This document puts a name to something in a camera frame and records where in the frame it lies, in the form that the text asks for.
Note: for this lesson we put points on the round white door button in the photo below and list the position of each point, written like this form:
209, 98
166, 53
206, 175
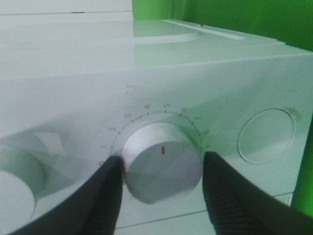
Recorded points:
266, 136

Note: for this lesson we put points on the white microwave oven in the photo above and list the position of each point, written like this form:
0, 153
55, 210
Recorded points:
84, 75

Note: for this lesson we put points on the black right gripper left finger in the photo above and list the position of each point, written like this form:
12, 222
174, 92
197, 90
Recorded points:
92, 210

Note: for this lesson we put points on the white microwave knob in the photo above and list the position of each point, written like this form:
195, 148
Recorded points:
161, 161
22, 177

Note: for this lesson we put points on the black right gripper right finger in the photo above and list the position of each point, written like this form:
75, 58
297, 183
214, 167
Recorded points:
238, 207

